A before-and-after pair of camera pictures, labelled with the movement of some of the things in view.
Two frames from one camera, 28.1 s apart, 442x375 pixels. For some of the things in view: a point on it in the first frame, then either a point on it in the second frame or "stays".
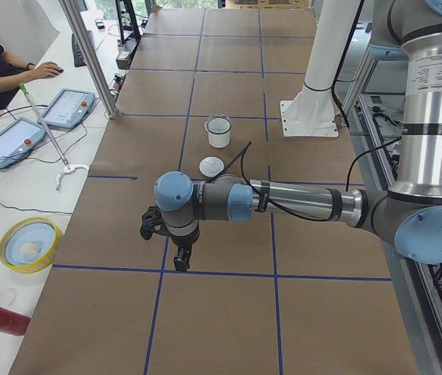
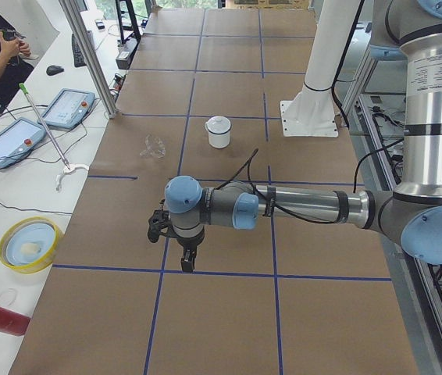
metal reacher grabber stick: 68,168 stays
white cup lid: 211,166 → 218,125
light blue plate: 30,243 stays
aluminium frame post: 83,41 stays
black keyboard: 78,58 stays
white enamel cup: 219,129 stays
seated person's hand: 46,69 → 12,48
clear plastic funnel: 219,125 → 155,148
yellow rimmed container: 30,244 stays
